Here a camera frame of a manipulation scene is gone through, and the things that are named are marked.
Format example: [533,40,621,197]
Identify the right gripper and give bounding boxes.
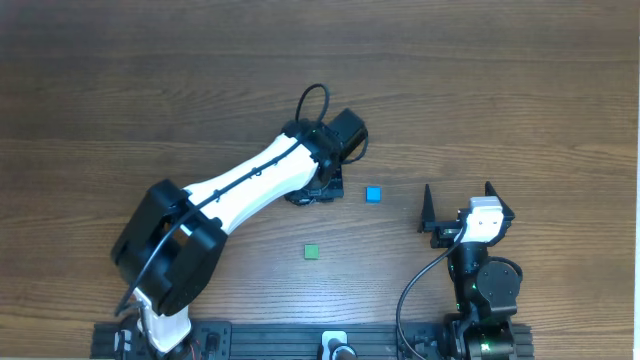
[418,180,517,250]

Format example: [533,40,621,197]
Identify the mounting rail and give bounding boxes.
[91,319,535,360]

